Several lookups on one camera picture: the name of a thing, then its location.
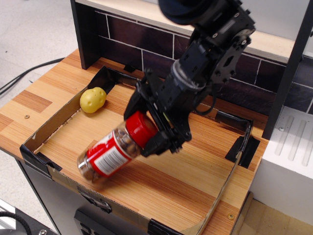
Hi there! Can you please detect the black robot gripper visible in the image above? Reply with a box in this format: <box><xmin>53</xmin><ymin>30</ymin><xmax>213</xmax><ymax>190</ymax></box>
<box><xmin>124</xmin><ymin>69</ymin><xmax>208</xmax><ymax>157</ymax></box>

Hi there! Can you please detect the red-lidded clear spice bottle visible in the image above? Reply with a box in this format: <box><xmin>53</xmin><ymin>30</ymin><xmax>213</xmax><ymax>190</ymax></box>
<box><xmin>77</xmin><ymin>111</ymin><xmax>158</xmax><ymax>182</ymax></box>

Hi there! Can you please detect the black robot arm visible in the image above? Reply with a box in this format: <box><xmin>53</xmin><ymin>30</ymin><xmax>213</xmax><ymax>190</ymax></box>
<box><xmin>124</xmin><ymin>0</ymin><xmax>255</xmax><ymax>157</ymax></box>

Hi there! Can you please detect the cardboard fence with black tape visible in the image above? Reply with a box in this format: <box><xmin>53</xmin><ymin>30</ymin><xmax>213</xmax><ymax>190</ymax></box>
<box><xmin>20</xmin><ymin>67</ymin><xmax>257</xmax><ymax>235</ymax></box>

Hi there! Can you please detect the yellow toy potato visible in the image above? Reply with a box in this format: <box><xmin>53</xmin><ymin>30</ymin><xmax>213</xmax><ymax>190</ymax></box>
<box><xmin>80</xmin><ymin>87</ymin><xmax>107</xmax><ymax>114</ymax></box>

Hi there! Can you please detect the black equipment under table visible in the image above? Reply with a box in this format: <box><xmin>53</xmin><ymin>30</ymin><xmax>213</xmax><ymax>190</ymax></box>
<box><xmin>0</xmin><ymin>198</ymin><xmax>150</xmax><ymax>235</ymax></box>

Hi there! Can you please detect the white ribbed appliance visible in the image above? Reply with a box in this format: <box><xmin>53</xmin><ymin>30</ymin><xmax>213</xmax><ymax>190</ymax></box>
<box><xmin>249</xmin><ymin>46</ymin><xmax>313</xmax><ymax>225</ymax></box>

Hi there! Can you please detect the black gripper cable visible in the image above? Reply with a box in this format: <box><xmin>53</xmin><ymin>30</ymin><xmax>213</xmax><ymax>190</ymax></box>
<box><xmin>194</xmin><ymin>83</ymin><xmax>217</xmax><ymax>116</ymax></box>

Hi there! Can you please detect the black cable on floor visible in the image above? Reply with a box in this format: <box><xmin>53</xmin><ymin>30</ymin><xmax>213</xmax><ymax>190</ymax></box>
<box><xmin>0</xmin><ymin>57</ymin><xmax>66</xmax><ymax>96</ymax></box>

